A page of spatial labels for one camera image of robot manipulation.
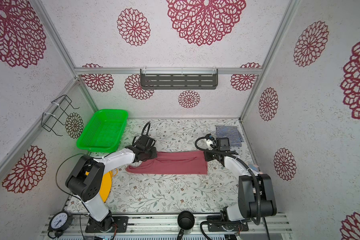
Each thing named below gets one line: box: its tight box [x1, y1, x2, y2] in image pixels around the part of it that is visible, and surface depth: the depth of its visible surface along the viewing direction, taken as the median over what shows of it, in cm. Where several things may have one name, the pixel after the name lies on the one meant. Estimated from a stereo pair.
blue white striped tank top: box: [215, 125, 244, 147], surface depth 110 cm
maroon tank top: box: [125, 151, 208, 175], surface depth 96 cm
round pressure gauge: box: [47, 210, 73, 239], surface depth 73 cm
